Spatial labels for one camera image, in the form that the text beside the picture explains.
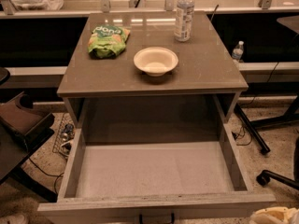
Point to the grey top drawer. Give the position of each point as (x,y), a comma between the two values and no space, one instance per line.
(153,156)

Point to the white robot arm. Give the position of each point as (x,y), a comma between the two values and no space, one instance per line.
(275,215)

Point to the grey drawer cabinet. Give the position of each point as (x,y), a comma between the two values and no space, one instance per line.
(204,65)

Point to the white paper bowl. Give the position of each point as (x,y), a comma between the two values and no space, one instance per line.
(156,61)

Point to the green chip bag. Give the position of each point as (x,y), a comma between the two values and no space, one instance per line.
(108,41)

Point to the clear water bottle on cabinet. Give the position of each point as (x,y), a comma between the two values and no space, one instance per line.
(183,24)

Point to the small water bottle behind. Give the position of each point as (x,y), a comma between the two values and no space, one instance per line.
(238,51)

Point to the black desk with tray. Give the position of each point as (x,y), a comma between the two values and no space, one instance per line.
(24,129)

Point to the black office chair base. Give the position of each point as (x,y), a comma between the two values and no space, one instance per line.
(265,176)

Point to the black table leg stand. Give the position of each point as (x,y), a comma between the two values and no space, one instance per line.
(290,115)

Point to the wire basket with cans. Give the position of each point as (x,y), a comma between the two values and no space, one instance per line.
(64,136)

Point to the black drawer handle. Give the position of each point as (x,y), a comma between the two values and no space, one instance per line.
(169,219)

